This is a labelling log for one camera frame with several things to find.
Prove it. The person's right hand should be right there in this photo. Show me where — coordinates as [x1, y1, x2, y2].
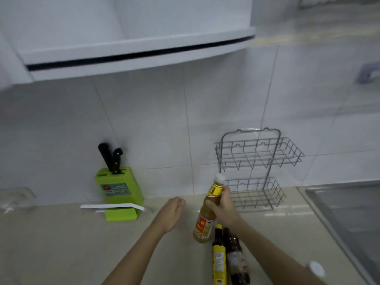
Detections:
[205, 186, 243, 231]

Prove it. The stainless steel sink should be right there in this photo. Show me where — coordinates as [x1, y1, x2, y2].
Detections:
[298, 180, 380, 285]

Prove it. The clear plastic wall holder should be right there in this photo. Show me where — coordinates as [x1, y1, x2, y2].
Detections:
[0, 187, 38, 215]

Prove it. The grey wire rack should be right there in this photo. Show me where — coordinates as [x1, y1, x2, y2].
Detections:
[215, 127, 305, 212]

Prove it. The black-handled knife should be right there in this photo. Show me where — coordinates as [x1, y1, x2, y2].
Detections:
[112, 148, 124, 175]
[98, 143, 114, 172]

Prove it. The dark bottle yellow label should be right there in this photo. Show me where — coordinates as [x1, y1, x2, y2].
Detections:
[212, 224, 228, 285]

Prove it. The green knife block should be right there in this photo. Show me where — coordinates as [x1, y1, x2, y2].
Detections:
[95, 167, 145, 222]

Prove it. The white round cap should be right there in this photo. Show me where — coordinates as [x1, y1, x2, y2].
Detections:
[307, 261, 326, 279]

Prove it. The dark sauce bottle brown label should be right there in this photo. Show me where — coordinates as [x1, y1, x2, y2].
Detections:
[223, 228, 251, 285]

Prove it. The person's right forearm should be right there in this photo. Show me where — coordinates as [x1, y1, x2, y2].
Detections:
[226, 220, 328, 285]

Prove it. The white cutting board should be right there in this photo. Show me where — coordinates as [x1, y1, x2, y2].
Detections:
[80, 203, 147, 213]

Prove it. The white range hood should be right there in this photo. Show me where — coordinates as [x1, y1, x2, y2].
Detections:
[0, 0, 257, 91]

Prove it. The orange sauce bottle white cap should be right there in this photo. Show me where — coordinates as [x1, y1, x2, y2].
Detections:
[194, 173, 227, 244]

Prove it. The person's left hand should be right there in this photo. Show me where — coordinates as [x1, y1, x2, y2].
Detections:
[151, 197, 186, 235]

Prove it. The grey wall fixture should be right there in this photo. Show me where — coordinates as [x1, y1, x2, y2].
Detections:
[355, 62, 380, 85]

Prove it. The person's left forearm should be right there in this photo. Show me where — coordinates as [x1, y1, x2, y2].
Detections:
[102, 226, 167, 285]

